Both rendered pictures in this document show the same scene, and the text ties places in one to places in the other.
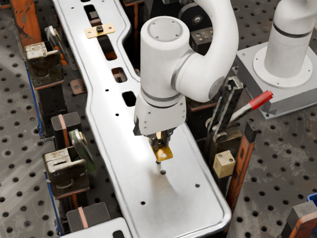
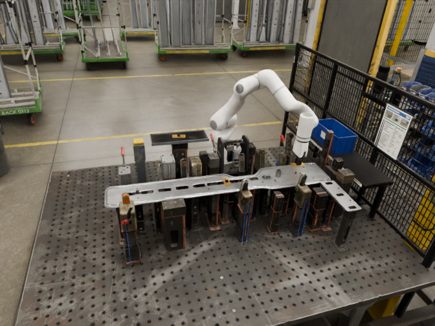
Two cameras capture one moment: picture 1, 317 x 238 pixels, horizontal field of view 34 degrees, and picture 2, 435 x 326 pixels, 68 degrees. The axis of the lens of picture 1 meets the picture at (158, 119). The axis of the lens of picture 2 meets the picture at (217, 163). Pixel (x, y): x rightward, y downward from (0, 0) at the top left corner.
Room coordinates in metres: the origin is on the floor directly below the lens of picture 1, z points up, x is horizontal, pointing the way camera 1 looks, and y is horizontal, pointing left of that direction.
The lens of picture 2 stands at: (0.98, 1.80, 2.13)
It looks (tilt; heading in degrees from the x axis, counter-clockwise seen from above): 31 degrees down; 276
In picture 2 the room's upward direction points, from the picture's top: 3 degrees clockwise
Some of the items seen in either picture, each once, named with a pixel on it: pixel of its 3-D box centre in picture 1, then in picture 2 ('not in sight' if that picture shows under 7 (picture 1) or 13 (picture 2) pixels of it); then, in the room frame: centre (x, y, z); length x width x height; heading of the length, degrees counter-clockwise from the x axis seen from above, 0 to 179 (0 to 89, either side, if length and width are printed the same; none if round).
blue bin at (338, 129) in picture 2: not in sight; (333, 135); (0.37, -0.43, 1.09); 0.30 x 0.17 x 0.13; 114
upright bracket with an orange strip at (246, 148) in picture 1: (234, 189); not in sight; (0.63, -0.19, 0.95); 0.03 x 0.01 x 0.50; 23
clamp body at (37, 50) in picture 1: (50, 91); (243, 215); (0.97, 0.31, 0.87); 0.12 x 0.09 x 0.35; 113
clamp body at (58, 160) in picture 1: (70, 195); (299, 210); (0.64, 0.21, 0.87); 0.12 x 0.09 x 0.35; 113
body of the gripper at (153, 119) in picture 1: (161, 107); (301, 146); (0.66, 0.00, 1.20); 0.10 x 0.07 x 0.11; 113
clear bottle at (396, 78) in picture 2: not in sight; (393, 83); (0.11, -0.35, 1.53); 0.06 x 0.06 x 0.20
